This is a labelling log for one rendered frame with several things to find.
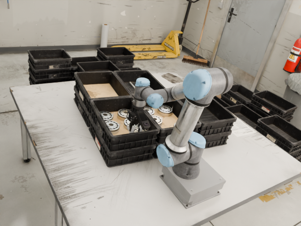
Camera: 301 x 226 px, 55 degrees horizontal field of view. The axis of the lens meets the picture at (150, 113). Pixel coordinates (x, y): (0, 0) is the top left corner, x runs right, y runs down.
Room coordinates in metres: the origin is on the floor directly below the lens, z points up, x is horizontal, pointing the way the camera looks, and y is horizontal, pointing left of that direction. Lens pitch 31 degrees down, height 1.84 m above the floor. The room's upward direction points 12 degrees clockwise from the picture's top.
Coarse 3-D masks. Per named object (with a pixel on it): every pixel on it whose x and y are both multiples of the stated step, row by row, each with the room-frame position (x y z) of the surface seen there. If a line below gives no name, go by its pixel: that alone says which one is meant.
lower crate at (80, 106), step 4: (76, 92) 1.80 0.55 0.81; (76, 96) 1.83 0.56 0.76; (76, 100) 1.81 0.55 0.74; (80, 100) 1.71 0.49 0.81; (76, 104) 1.79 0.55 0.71; (80, 104) 1.73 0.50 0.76; (80, 108) 1.72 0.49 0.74; (84, 108) 1.62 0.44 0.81; (80, 112) 1.70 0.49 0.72; (84, 112) 1.63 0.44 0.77; (84, 116) 1.63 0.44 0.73; (88, 116) 1.55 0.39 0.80; (84, 120) 1.62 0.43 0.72; (88, 120) 1.56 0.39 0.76; (88, 124) 1.56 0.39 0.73
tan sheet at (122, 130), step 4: (112, 112) 1.61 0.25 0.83; (116, 112) 1.62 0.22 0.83; (116, 116) 1.57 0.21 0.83; (116, 120) 1.52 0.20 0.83; (120, 120) 1.53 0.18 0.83; (120, 124) 1.49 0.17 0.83; (120, 128) 1.44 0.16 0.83; (124, 128) 1.45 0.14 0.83; (120, 132) 1.40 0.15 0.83; (124, 132) 1.41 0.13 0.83; (128, 132) 1.42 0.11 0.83
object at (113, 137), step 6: (132, 96) 1.69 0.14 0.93; (90, 102) 1.52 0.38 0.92; (96, 108) 1.46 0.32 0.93; (96, 114) 1.42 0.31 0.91; (102, 120) 1.34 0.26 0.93; (150, 120) 1.45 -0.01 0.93; (156, 126) 1.39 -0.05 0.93; (108, 132) 1.24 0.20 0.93; (138, 132) 1.30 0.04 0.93; (144, 132) 1.31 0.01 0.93; (150, 132) 1.33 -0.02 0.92; (156, 132) 1.35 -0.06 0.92; (114, 138) 1.21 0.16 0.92; (120, 138) 1.23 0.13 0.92; (126, 138) 1.25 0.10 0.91
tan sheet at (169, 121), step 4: (152, 108) 1.77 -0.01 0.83; (156, 112) 1.72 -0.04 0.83; (160, 116) 1.68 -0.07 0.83; (164, 116) 1.69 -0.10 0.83; (168, 116) 1.70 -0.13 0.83; (172, 116) 1.72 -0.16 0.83; (164, 120) 1.64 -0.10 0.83; (168, 120) 1.65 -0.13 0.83; (172, 120) 1.66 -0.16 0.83; (176, 120) 1.67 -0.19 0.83; (164, 124) 1.59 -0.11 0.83; (168, 124) 1.60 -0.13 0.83; (172, 124) 1.61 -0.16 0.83
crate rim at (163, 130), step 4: (180, 104) 1.73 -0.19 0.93; (148, 112) 1.53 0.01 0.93; (156, 124) 1.42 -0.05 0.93; (196, 124) 1.51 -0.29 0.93; (200, 124) 1.52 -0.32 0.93; (160, 128) 1.38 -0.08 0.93; (164, 128) 1.39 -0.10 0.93; (168, 128) 1.40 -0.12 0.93; (172, 128) 1.41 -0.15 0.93; (160, 132) 1.38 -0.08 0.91; (164, 132) 1.38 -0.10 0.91
